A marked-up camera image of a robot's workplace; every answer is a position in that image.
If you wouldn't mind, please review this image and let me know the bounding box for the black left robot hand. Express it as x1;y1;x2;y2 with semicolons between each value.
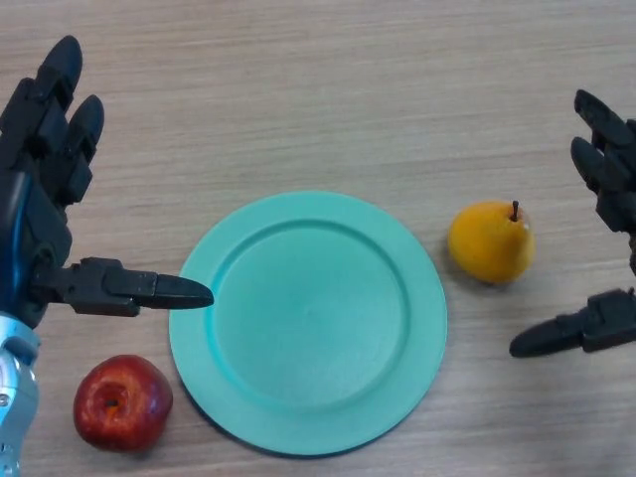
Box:
0;34;216;330

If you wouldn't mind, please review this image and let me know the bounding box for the yellow pear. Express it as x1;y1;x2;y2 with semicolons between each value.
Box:
447;200;537;284

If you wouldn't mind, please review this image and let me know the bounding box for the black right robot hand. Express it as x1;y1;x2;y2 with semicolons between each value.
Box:
509;88;636;358

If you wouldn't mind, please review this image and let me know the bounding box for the red apple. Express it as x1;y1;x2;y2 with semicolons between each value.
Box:
73;354;175;453

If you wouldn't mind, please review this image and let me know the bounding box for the green round plate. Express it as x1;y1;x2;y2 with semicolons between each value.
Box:
168;190;449;457

